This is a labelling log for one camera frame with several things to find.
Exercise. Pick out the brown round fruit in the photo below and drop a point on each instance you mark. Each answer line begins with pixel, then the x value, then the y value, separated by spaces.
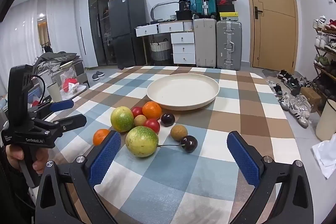
pixel 179 132

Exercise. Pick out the pile of shoes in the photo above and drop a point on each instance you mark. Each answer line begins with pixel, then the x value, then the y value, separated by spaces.
pixel 291 103

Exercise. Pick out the white tumbler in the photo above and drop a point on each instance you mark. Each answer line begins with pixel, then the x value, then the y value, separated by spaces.
pixel 54 92

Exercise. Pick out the brown cardboard box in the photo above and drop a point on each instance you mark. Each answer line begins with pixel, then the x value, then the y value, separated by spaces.
pixel 311 95

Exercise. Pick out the woven laundry basket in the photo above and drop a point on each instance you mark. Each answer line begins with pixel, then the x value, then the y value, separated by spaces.
pixel 160 50

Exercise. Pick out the orange tangerine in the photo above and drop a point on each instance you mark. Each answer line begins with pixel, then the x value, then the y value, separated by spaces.
pixel 100 137
pixel 151 110

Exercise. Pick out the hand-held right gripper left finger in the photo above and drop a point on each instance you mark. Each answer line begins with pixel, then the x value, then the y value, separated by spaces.
pixel 105 157

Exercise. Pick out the white plastic bag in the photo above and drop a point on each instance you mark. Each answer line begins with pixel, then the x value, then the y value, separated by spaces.
pixel 325 155

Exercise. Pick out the checkered tablecloth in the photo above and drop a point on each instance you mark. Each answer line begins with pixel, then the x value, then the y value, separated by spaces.
pixel 183 187

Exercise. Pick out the blue plastic bag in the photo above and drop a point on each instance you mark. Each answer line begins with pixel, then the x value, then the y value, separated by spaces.
pixel 191 1

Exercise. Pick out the shoe rack with shoes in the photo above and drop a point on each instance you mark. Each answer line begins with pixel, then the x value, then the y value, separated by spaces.
pixel 325 56

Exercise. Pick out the clear bag with red item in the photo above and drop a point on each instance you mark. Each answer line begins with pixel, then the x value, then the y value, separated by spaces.
pixel 70 83

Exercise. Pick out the dark jacket pile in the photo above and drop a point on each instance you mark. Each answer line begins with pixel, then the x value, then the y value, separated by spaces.
pixel 56 57

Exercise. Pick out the black refrigerator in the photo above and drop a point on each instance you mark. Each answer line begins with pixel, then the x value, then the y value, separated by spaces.
pixel 126 29

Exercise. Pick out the white curtain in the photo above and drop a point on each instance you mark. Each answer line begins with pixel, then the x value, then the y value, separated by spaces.
pixel 21 37

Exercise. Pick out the dark purple plum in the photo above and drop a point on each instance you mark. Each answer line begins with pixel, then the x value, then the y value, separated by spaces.
pixel 168 119
pixel 189 144

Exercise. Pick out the white bin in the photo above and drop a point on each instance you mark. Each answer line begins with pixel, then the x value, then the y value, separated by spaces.
pixel 326 121

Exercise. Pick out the white drawer desk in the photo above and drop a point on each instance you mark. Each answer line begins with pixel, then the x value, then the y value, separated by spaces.
pixel 183 49

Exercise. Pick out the grey doormat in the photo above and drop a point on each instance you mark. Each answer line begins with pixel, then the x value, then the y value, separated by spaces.
pixel 270 72

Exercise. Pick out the grey chair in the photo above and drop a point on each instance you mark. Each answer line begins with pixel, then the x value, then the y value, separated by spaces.
pixel 82 74

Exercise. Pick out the stacked black boxes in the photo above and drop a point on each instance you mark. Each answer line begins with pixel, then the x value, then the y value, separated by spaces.
pixel 183 15

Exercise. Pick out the person's left hand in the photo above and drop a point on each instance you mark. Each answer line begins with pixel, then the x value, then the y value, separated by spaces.
pixel 13 154

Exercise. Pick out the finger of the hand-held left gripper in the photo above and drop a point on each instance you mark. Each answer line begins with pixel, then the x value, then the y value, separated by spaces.
pixel 73 121
pixel 61 105

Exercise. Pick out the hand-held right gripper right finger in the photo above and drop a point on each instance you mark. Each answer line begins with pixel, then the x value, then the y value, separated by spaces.
pixel 242 158

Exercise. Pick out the silver suitcase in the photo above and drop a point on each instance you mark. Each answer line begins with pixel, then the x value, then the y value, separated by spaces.
pixel 228 45

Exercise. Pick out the standing mirror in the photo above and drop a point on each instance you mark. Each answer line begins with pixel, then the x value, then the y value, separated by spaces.
pixel 43 32

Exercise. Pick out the white wardrobe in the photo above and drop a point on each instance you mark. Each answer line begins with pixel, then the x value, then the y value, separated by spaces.
pixel 84 29

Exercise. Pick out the cream round plate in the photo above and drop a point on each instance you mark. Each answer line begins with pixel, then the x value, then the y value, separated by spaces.
pixel 181 88

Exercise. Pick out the pair of grey slippers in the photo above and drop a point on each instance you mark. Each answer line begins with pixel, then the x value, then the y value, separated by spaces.
pixel 97 75

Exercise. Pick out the dark glass cabinet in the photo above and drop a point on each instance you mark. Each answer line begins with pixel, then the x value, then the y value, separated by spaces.
pixel 98 16

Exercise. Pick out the wooden door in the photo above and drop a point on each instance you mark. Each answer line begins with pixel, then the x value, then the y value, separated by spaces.
pixel 273 37

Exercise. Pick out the oval silver mirror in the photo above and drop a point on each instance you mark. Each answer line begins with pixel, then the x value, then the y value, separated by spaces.
pixel 157 6

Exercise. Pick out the red cherry tomato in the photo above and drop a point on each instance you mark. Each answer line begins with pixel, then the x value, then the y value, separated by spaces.
pixel 136 111
pixel 152 125

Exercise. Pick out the yellow black shoebox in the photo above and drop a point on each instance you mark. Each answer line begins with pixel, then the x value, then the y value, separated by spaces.
pixel 229 14

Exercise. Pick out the large green passion fruit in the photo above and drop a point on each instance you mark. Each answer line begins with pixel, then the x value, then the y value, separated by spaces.
pixel 141 142

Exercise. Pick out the beige suitcase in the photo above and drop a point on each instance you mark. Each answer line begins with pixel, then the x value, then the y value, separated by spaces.
pixel 204 43

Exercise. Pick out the small pale yellow fruit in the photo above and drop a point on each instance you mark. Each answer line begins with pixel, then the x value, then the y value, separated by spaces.
pixel 140 120

